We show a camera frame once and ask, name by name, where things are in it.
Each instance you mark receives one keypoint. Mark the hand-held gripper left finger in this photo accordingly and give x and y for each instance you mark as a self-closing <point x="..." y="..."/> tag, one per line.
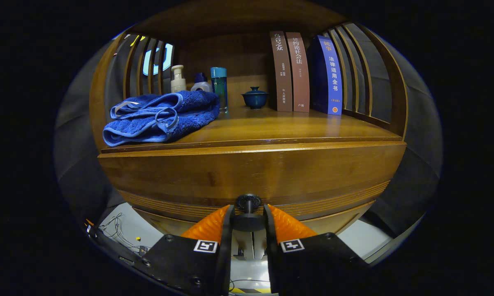
<point x="226" y="246"/>

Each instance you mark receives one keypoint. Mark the reddish brown book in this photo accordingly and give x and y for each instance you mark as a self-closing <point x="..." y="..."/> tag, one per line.
<point x="299" y="74"/>

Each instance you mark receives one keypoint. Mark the wooden cabinet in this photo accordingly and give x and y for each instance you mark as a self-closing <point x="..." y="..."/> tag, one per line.
<point x="230" y="16"/>

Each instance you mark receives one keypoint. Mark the blue lidded teacup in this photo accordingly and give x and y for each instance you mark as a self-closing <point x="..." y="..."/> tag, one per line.
<point x="255" y="100"/>

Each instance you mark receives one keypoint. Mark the wooden drawer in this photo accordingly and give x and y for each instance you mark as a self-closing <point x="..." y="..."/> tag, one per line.
<point x="189" y="172"/>

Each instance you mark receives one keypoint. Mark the blue book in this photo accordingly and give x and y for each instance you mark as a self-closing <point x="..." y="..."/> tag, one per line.
<point x="329" y="78"/>

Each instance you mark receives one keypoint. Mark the white pump bottle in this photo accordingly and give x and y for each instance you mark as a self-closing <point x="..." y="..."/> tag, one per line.
<point x="178" y="82"/>

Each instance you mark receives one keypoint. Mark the dark brown book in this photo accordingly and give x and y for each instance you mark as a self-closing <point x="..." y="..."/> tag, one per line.
<point x="281" y="74"/>

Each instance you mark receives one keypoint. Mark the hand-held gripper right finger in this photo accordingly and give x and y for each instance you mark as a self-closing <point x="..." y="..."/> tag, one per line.
<point x="270" y="246"/>

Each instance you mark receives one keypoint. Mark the blue towel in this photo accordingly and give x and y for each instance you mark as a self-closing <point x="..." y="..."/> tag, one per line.
<point x="156" y="119"/>

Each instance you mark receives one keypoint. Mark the teal bottle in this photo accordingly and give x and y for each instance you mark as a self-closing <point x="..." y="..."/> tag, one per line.
<point x="219" y="88"/>

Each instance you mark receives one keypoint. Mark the white bottle with blue cap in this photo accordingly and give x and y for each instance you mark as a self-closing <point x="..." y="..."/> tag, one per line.
<point x="201" y="85"/>

